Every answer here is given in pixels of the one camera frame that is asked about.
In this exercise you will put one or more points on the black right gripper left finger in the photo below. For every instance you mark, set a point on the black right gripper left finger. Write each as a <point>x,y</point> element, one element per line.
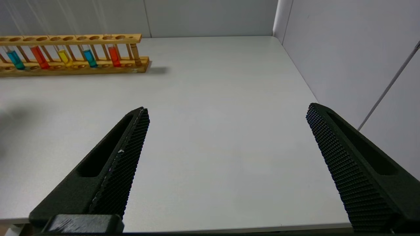
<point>111,173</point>

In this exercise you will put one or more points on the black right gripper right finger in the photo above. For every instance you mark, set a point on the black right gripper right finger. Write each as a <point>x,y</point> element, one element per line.
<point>361,170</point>

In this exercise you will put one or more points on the glass tube with blue pigment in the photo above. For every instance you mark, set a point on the glass tube with blue pigment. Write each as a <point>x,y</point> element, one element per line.
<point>15,60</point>
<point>90,59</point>

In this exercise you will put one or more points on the glass tube with red pigment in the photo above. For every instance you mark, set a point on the glass tube with red pigment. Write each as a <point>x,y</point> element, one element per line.
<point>114,56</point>
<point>40,58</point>

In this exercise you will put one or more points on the glass tube with yellow pigment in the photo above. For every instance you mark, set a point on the glass tube with yellow pigment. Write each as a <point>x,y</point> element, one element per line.
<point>65,57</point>

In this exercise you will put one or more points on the wooden test tube rack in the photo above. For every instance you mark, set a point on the wooden test tube rack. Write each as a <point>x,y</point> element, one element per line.
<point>75,39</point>

